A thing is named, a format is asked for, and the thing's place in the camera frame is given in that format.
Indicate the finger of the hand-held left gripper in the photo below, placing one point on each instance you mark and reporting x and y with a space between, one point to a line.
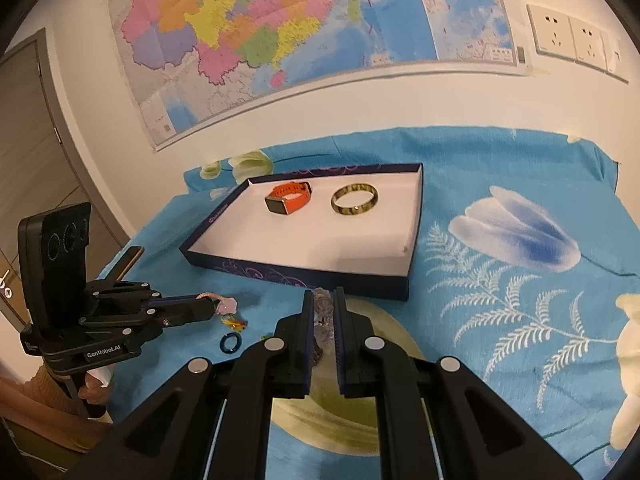
190 315
180 301

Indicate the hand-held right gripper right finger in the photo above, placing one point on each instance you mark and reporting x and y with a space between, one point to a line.
341 345

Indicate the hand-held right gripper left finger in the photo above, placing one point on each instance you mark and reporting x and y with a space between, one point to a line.
306 345

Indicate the pink pendant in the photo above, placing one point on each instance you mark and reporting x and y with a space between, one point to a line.
227 304

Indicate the white shallow tray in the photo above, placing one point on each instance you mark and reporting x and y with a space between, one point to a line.
310 245

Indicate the person's left forearm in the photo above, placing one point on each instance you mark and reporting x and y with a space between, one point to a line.
35 400

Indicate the person's left hand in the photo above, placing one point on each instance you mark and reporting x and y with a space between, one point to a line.
96 381

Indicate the grey door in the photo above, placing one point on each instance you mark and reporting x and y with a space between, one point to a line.
30 160

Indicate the green bangle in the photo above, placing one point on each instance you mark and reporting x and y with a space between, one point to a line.
336 205

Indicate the orange smartwatch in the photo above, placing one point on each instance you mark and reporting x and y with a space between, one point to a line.
292 192

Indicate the blue floral blanket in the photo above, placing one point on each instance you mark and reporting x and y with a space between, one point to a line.
500 185

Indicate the colourful wall map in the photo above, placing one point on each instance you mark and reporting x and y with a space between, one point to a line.
300 20

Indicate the white wall socket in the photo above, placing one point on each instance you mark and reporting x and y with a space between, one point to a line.
589 42
616 57
550 30

